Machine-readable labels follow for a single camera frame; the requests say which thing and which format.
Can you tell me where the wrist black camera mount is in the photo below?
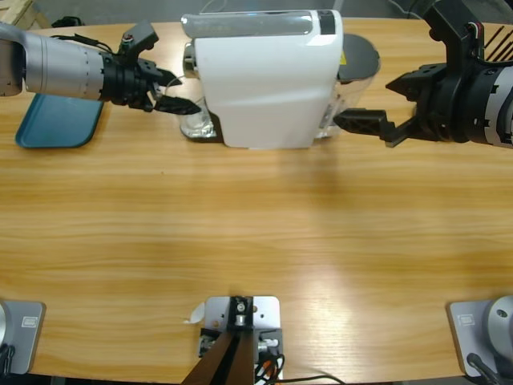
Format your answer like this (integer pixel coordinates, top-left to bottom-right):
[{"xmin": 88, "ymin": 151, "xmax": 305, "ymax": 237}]
[
  {"xmin": 119, "ymin": 22, "xmax": 160, "ymax": 57},
  {"xmin": 422, "ymin": 0, "xmax": 488, "ymax": 65}
]

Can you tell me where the teal plastic tray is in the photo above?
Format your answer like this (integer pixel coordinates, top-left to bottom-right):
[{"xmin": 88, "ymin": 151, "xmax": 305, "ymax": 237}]
[{"xmin": 14, "ymin": 94, "xmax": 104, "ymax": 150}]

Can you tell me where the clear drinking glass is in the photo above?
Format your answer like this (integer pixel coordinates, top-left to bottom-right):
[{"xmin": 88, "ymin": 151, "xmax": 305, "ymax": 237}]
[{"xmin": 162, "ymin": 76, "xmax": 216, "ymax": 140}]

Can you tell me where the black bag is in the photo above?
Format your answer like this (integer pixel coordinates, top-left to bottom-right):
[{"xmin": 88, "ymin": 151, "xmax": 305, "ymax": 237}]
[{"xmin": 50, "ymin": 15, "xmax": 86, "ymax": 28}]

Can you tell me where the base black cable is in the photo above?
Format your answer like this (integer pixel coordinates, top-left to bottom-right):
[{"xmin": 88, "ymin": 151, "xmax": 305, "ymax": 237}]
[
  {"xmin": 467, "ymin": 352, "xmax": 502, "ymax": 385},
  {"xmin": 0, "ymin": 344, "xmax": 17, "ymax": 375}
]

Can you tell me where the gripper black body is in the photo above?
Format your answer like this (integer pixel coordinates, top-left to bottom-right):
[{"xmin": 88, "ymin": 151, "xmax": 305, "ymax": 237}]
[
  {"xmin": 99, "ymin": 53, "xmax": 160, "ymax": 113},
  {"xmin": 408, "ymin": 63, "xmax": 496, "ymax": 144}
]

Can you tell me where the wooden crate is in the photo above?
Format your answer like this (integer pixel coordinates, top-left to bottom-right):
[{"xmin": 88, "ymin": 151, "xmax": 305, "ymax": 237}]
[{"xmin": 0, "ymin": 0, "xmax": 53, "ymax": 31}]

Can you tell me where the dark camera post with bracket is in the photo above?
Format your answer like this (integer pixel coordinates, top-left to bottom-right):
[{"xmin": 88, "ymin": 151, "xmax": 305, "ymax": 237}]
[{"xmin": 180, "ymin": 295, "xmax": 257, "ymax": 385}]

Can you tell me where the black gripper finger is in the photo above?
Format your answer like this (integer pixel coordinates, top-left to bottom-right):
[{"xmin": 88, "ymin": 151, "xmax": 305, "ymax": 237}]
[
  {"xmin": 386, "ymin": 66, "xmax": 442, "ymax": 99},
  {"xmin": 154, "ymin": 67, "xmax": 184, "ymax": 87},
  {"xmin": 151, "ymin": 95, "xmax": 202, "ymax": 118},
  {"xmin": 333, "ymin": 108, "xmax": 420, "ymax": 148}
]

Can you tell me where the clear water tank black lid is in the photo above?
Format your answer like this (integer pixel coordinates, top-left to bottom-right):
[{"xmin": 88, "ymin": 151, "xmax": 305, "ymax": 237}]
[{"xmin": 312, "ymin": 32, "xmax": 381, "ymax": 141}]

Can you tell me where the white capsule coffee machine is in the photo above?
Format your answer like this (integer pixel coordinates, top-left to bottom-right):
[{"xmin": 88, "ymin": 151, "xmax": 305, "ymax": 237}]
[{"xmin": 180, "ymin": 8, "xmax": 344, "ymax": 152}]

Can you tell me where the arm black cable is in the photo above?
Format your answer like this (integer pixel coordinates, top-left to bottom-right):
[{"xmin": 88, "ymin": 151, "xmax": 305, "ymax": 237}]
[{"xmin": 50, "ymin": 33, "xmax": 123, "ymax": 57}]

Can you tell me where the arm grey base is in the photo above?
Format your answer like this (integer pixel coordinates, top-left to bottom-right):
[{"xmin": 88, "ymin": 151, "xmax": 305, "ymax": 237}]
[
  {"xmin": 447, "ymin": 295, "xmax": 513, "ymax": 378},
  {"xmin": 0, "ymin": 300, "xmax": 46, "ymax": 375}
]

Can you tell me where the black cable at mounting plate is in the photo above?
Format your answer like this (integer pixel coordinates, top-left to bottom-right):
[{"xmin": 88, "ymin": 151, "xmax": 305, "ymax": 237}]
[{"xmin": 276, "ymin": 352, "xmax": 345, "ymax": 385}]

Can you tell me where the white tape tag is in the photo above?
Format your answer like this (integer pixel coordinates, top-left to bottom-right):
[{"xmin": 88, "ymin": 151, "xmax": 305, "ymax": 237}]
[{"xmin": 183, "ymin": 302, "xmax": 206, "ymax": 325}]

